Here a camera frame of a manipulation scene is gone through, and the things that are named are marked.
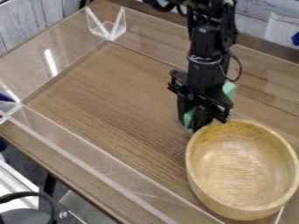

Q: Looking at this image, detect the grey metal plate with screw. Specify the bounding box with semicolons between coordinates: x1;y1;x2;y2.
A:
52;190;117;224

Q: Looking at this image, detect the clear acrylic front wall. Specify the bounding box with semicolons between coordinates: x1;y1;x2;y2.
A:
0;90;224;224

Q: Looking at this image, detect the black cable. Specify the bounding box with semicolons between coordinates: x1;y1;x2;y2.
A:
0;191;58;224

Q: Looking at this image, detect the white cylindrical container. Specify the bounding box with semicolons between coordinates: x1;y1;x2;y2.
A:
264;11;299;49

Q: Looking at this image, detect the green rectangular block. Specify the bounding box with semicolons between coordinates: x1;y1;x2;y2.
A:
181;81;236;132

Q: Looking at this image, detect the clear acrylic corner bracket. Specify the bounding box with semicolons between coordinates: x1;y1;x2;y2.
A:
85;7;127;41

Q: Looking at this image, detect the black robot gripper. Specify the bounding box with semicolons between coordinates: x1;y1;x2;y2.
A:
168;57;233;132

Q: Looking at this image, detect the brown wooden bowl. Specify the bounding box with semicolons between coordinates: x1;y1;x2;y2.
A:
185;120;299;221

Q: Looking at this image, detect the black table leg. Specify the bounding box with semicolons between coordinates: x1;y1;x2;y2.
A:
42;174;57;196

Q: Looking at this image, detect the blue object at left edge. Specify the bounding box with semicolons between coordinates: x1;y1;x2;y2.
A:
0;93;14;102

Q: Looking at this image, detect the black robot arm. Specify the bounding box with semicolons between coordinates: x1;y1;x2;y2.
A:
143;0;239;132

